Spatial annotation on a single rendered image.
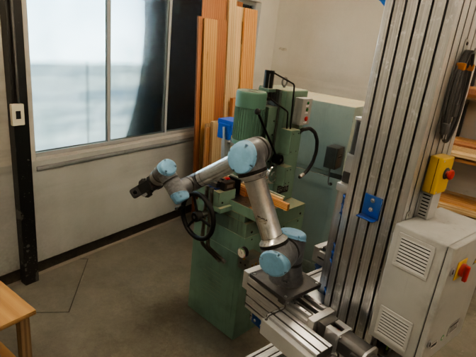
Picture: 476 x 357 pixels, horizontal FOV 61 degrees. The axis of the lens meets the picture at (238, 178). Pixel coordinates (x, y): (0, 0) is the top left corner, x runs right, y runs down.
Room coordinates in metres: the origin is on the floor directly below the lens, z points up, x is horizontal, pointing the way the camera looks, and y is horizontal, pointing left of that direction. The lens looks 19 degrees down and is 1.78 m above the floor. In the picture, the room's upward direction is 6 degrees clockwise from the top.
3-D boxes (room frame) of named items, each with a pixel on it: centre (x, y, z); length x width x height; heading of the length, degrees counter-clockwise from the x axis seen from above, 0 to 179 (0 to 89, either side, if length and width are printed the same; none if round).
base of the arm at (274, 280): (1.54, -0.25, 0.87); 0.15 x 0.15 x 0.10
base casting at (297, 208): (2.44, -0.11, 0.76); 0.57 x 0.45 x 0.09; 138
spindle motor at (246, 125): (2.35, -0.02, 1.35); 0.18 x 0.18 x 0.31
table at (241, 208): (2.26, 0.04, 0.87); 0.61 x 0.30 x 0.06; 48
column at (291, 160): (2.56, -0.22, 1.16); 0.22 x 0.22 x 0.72; 48
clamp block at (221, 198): (2.20, 0.10, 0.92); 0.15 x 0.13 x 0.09; 48
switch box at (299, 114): (2.49, -0.34, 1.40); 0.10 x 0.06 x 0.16; 138
